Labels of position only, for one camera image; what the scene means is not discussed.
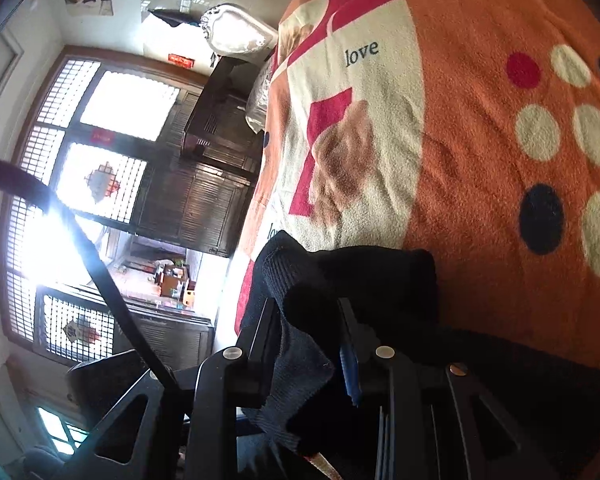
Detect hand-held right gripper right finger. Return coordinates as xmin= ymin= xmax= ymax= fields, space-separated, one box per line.
xmin=336 ymin=297 xmax=556 ymax=480

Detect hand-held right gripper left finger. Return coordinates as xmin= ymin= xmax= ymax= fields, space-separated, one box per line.
xmin=75 ymin=299 xmax=282 ymax=480

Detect black pants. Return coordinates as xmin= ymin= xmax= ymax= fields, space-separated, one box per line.
xmin=234 ymin=230 xmax=600 ymax=480

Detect dark wooden cabinet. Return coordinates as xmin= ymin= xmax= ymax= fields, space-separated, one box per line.
xmin=134 ymin=55 xmax=267 ymax=259

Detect printed patchwork blanket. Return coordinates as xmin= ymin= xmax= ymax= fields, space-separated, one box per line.
xmin=227 ymin=0 xmax=600 ymax=376

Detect wooden lattice window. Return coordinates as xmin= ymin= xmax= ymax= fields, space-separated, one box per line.
xmin=0 ymin=44 xmax=217 ymax=372

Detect white ornate headboard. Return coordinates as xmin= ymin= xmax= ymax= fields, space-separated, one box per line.
xmin=200 ymin=2 xmax=279 ymax=57

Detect dark hanging cloth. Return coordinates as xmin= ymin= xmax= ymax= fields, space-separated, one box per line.
xmin=146 ymin=7 xmax=202 ymax=29

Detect black cable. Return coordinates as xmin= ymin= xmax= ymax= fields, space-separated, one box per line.
xmin=0 ymin=155 xmax=179 ymax=392

